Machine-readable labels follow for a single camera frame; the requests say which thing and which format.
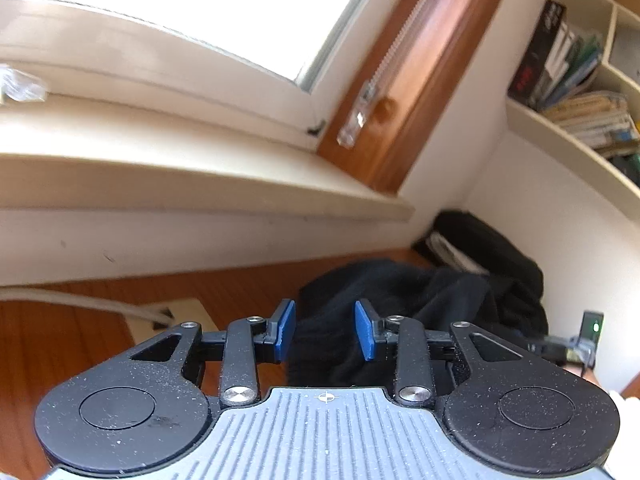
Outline folded black garment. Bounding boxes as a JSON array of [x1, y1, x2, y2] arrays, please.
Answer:
[[432, 209, 548, 336]]

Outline folded white printed garment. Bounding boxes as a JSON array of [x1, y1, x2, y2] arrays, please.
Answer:
[[425, 232, 488, 276]]

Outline white power strip cable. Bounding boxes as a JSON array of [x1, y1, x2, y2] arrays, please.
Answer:
[[0, 285, 171, 323]]

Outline wooden window trim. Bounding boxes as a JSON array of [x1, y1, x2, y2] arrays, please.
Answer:
[[317, 0, 521, 196]]

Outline cream wall bookshelf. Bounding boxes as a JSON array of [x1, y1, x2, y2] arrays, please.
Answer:
[[505, 0, 640, 221]]

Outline blind cord with clear pull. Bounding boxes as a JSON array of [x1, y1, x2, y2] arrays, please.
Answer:
[[337, 0, 446, 148]]

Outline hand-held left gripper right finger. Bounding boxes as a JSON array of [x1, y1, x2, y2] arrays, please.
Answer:
[[354, 300, 538, 407]]

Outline beige window sill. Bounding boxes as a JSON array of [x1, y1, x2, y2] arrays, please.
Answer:
[[0, 92, 416, 221]]

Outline row of books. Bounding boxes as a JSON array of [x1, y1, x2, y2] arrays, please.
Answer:
[[507, 0, 640, 161]]

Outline round wooden knob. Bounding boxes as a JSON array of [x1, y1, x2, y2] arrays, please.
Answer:
[[375, 96, 398, 123]]

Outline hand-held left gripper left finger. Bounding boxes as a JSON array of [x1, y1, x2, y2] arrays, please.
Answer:
[[112, 299, 297, 407]]

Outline white window frame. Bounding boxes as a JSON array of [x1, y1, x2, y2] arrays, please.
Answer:
[[0, 0, 396, 151]]

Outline clear plastic bag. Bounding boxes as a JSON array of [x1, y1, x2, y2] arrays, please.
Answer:
[[0, 62, 48, 106]]

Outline black knit pants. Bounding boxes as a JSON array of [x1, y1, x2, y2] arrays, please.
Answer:
[[287, 259, 501, 388]]

